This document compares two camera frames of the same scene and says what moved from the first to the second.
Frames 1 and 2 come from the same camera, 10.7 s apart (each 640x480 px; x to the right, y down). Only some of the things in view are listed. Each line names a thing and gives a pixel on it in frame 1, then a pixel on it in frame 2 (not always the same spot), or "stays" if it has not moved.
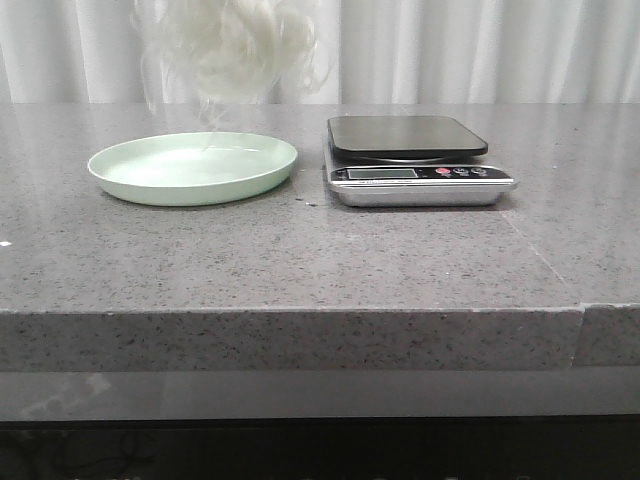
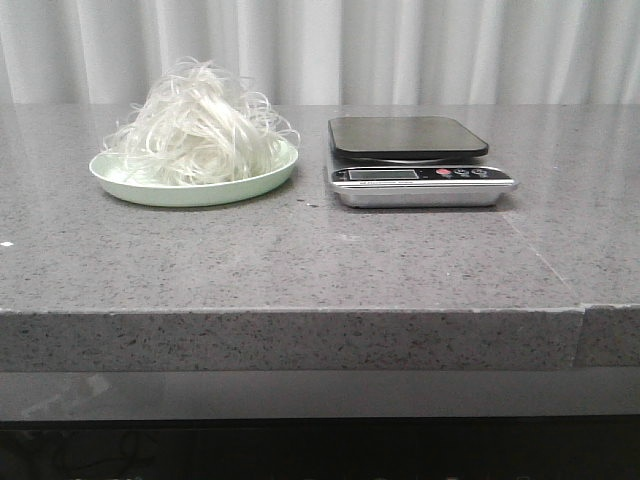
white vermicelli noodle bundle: x=222 y=54 → x=199 y=127
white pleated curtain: x=382 y=52 stays
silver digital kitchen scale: x=412 y=162 stays
